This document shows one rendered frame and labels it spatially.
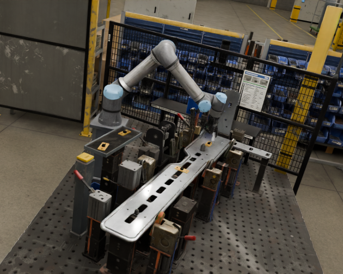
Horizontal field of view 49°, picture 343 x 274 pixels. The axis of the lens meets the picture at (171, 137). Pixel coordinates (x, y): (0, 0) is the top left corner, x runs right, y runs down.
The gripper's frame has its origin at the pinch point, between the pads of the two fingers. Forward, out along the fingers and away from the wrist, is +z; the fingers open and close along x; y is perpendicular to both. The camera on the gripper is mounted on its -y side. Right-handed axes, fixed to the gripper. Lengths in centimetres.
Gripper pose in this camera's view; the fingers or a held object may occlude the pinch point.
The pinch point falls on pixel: (207, 139)
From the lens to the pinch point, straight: 261.3
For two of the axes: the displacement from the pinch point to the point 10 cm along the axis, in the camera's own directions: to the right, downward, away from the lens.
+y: -4.7, 3.2, -8.2
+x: 8.5, 4.3, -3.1
